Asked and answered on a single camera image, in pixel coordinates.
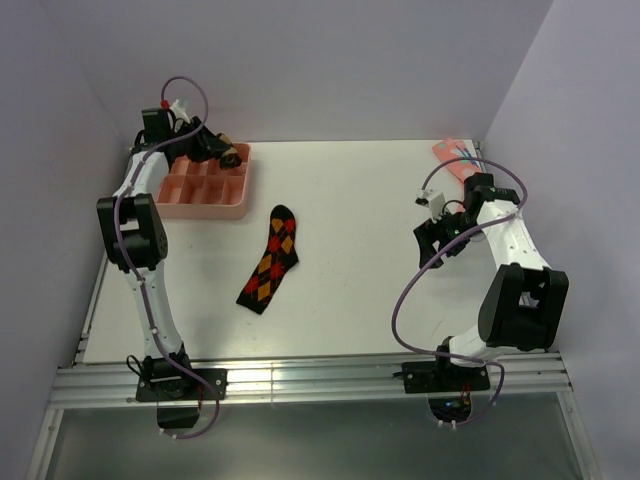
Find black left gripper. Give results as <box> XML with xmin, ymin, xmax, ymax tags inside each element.
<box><xmin>168</xmin><ymin>117</ymin><xmax>231</xmax><ymax>164</ymax></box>

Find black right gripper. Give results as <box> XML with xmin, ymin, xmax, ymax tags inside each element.
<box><xmin>414</xmin><ymin>207</ymin><xmax>484</xmax><ymax>271</ymax></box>

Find brown tan argyle sock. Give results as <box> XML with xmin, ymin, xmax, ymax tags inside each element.
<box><xmin>216</xmin><ymin>132</ymin><xmax>242</xmax><ymax>170</ymax></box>

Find red yellow argyle sock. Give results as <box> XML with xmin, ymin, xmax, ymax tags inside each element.
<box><xmin>236</xmin><ymin>205</ymin><xmax>299</xmax><ymax>315</ymax></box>

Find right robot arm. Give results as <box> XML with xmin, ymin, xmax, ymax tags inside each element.
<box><xmin>413</xmin><ymin>173</ymin><xmax>569</xmax><ymax>390</ymax></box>

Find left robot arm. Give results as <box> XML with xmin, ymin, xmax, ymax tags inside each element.
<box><xmin>97</xmin><ymin>102</ymin><xmax>242</xmax><ymax>400</ymax></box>

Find pink divided organizer tray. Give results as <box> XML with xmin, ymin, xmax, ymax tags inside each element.
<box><xmin>155</xmin><ymin>143</ymin><xmax>251</xmax><ymax>221</ymax></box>

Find pink patterned sock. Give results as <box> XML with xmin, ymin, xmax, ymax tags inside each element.
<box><xmin>432</xmin><ymin>138</ymin><xmax>484</xmax><ymax>184</ymax></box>

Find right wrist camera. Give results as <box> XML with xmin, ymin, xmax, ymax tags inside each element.
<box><xmin>415</xmin><ymin>189</ymin><xmax>445</xmax><ymax>221</ymax></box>

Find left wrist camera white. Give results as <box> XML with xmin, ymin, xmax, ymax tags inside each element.
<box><xmin>160</xmin><ymin>99</ymin><xmax>191</xmax><ymax>123</ymax></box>

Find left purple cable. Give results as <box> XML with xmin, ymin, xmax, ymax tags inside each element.
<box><xmin>114</xmin><ymin>76</ymin><xmax>221</xmax><ymax>441</ymax></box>

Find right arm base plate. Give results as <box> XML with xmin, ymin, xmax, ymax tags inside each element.
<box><xmin>393</xmin><ymin>359</ymin><xmax>491</xmax><ymax>394</ymax></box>

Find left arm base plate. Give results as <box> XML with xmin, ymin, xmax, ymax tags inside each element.
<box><xmin>135</xmin><ymin>368</ymin><xmax>228</xmax><ymax>403</ymax></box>

